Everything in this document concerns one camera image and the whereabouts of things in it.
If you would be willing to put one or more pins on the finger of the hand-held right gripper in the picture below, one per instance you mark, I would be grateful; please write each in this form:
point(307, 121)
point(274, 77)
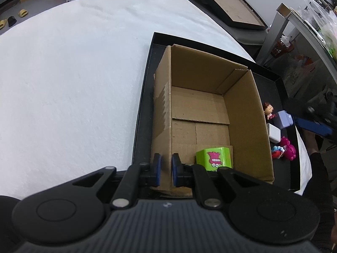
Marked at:
point(310, 109)
point(314, 127)

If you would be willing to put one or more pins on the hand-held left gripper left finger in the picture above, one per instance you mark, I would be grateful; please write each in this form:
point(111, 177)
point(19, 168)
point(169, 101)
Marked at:
point(157, 170)

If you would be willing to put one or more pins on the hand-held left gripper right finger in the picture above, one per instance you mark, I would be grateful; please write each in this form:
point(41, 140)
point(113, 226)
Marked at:
point(174, 171)

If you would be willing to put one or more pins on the purple toy block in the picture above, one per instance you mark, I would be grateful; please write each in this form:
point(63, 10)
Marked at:
point(283, 120)

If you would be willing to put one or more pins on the pink toy figure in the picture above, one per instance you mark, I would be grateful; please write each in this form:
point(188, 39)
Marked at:
point(288, 150)

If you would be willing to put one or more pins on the white cube block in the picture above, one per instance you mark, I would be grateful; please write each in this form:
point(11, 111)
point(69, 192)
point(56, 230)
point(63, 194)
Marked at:
point(275, 133)

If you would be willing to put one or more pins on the brown-haired doll figurine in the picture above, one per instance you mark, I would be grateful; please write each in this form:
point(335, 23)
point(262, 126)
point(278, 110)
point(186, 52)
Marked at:
point(268, 108)

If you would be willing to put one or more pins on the blue and red toy figure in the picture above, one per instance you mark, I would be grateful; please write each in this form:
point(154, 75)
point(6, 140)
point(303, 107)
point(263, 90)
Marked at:
point(276, 152)

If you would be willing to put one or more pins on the black shallow tray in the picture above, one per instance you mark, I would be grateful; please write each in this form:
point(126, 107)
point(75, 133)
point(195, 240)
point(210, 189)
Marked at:
point(143, 126)

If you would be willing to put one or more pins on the brown cardboard box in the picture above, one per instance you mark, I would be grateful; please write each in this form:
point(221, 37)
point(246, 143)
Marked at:
point(200, 105)

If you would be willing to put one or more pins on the person's right forearm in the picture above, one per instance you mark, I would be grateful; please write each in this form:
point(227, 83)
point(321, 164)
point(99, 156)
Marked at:
point(320, 189)

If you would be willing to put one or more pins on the green cube toy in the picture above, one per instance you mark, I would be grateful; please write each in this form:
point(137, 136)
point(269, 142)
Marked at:
point(213, 158)

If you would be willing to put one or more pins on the red basket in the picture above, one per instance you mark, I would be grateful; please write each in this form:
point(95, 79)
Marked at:
point(281, 48)

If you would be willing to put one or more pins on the clear plastic bags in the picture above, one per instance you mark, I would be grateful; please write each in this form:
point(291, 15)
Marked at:
point(325, 23)

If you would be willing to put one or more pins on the black tray with brown base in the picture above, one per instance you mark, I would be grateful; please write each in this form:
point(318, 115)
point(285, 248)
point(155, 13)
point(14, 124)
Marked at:
point(229, 2)

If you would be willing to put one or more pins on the yellow slipper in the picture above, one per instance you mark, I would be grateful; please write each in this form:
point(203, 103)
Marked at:
point(2, 23)
point(23, 12)

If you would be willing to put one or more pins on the black slipper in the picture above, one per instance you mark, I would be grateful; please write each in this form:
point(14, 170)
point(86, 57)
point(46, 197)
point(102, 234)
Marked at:
point(11, 21)

